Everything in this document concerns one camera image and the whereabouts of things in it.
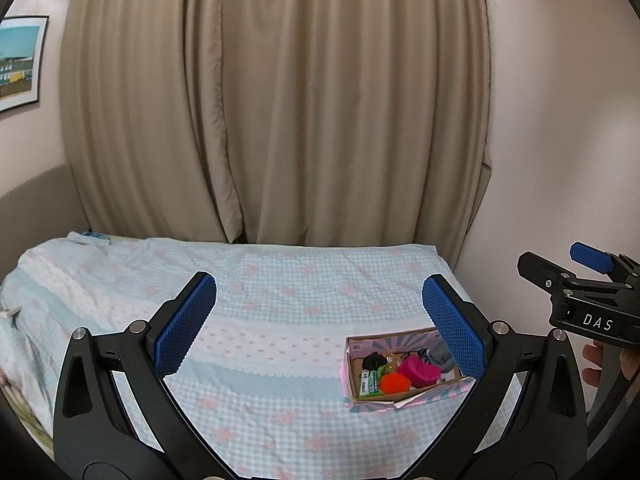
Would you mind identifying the black white patterned sock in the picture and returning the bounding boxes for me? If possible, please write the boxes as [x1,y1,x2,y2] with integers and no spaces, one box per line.
[416,348,430,363]

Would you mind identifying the green wet wipes packet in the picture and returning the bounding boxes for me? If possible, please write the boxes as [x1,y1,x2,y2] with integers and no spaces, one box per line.
[358,366,385,399]

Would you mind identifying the orange fluffy pompom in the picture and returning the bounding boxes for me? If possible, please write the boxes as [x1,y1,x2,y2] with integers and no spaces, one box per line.
[378,372,411,396]

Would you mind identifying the framed picture on wall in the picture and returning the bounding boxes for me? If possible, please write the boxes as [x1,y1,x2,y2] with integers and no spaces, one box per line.
[0,15,49,113]

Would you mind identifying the beige headboard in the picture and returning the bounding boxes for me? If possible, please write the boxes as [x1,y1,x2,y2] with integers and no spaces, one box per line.
[0,164,91,278]

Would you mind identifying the blue checked bed sheet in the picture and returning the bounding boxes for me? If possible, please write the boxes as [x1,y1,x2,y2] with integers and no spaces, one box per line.
[1,233,472,479]

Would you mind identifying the beige curtain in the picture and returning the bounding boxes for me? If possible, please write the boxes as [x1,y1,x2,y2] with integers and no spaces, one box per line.
[60,0,490,263]

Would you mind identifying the magenta soft pouch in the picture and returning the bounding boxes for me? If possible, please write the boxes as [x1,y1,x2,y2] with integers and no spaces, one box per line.
[397,354,442,389]

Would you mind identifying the black soft item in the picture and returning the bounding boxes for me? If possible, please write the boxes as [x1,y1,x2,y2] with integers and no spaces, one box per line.
[361,352,388,372]

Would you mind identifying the cardboard box with pink lining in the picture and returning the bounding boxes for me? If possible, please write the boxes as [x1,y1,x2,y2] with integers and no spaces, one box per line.
[340,327,474,413]

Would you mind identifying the right hand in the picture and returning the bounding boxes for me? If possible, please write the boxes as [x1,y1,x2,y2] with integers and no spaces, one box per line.
[580,340,640,388]

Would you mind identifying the grey fluffy sock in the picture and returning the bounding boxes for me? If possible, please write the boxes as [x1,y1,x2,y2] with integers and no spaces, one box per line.
[426,339,456,374]

